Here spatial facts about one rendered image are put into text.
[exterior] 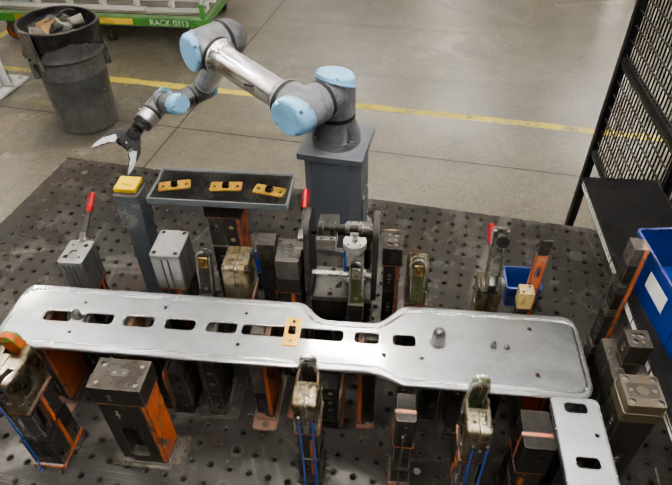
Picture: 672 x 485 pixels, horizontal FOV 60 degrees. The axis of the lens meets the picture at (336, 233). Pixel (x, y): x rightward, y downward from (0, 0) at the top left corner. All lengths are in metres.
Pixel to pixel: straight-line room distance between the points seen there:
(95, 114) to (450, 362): 3.34
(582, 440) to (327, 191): 1.01
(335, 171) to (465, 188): 1.81
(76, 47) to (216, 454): 2.95
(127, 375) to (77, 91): 2.98
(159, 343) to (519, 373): 0.82
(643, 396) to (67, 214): 1.96
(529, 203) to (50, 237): 2.46
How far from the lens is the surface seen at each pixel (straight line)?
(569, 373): 1.41
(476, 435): 1.23
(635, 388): 1.36
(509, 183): 3.62
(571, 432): 1.33
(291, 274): 1.48
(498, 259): 1.41
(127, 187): 1.64
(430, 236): 2.10
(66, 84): 4.14
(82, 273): 1.64
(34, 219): 2.45
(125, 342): 1.47
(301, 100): 1.61
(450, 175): 3.61
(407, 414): 1.29
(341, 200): 1.85
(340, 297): 1.51
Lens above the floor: 2.08
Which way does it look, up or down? 41 degrees down
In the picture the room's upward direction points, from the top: 1 degrees counter-clockwise
